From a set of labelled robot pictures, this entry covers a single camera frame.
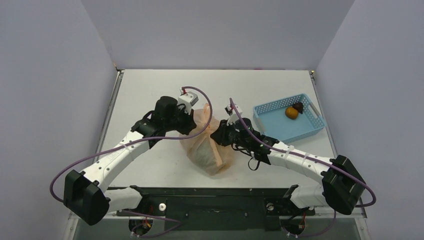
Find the light blue plastic basket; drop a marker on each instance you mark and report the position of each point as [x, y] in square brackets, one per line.
[271, 120]

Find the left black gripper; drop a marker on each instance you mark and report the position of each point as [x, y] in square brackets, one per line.
[190, 123]

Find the orange fake fruit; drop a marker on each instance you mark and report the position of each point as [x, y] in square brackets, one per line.
[291, 113]

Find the orange plastic bag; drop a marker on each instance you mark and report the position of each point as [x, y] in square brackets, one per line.
[202, 150]

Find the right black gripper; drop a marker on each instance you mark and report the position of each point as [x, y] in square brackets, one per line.
[220, 135]

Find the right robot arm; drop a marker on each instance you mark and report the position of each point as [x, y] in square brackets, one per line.
[339, 184]

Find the dark red fake fruit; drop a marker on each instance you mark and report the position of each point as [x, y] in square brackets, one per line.
[299, 107]

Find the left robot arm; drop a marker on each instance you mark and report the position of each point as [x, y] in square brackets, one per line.
[87, 193]

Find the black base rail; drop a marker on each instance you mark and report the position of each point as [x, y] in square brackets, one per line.
[222, 209]

